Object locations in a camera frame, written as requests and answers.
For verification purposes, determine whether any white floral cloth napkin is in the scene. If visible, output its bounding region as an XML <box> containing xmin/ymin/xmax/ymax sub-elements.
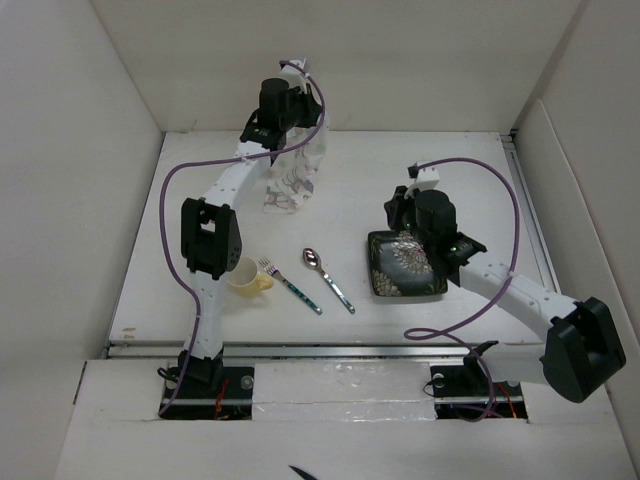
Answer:
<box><xmin>263</xmin><ymin>116</ymin><xmax>329</xmax><ymax>214</ymax></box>

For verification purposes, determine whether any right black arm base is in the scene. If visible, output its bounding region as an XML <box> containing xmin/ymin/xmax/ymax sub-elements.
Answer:
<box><xmin>423</xmin><ymin>352</ymin><xmax>528</xmax><ymax>422</ymax></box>

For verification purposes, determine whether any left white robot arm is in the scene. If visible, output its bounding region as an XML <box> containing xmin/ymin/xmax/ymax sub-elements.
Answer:
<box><xmin>179</xmin><ymin>78</ymin><xmax>324</xmax><ymax>397</ymax></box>

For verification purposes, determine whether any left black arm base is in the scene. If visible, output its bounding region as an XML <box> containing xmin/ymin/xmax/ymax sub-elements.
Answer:
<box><xmin>157</xmin><ymin>351</ymin><xmax>255</xmax><ymax>421</ymax></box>

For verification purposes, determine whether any black floral square plate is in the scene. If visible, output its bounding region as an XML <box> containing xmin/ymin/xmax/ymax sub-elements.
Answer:
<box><xmin>367</xmin><ymin>230</ymin><xmax>448</xmax><ymax>298</ymax></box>

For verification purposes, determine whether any yellow ceramic mug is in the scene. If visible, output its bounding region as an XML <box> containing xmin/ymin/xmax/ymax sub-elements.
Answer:
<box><xmin>228</xmin><ymin>257</ymin><xmax>274</xmax><ymax>298</ymax></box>

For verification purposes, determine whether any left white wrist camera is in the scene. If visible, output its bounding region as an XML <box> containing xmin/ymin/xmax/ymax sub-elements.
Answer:
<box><xmin>277</xmin><ymin>58</ymin><xmax>309</xmax><ymax>91</ymax></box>

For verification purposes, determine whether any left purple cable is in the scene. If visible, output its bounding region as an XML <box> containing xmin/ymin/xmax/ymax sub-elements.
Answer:
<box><xmin>157</xmin><ymin>59</ymin><xmax>329</xmax><ymax>416</ymax></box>

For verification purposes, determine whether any spoon with teal handle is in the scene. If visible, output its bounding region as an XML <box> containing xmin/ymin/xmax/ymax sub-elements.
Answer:
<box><xmin>302</xmin><ymin>248</ymin><xmax>356</xmax><ymax>314</ymax></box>

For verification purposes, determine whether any aluminium rail frame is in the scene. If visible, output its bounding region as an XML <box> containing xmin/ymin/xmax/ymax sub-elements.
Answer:
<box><xmin>108</xmin><ymin>131</ymin><xmax>557</xmax><ymax>357</ymax></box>

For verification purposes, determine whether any fork with teal handle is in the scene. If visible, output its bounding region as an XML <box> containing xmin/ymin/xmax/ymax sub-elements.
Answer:
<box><xmin>258</xmin><ymin>257</ymin><xmax>323</xmax><ymax>315</ymax></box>

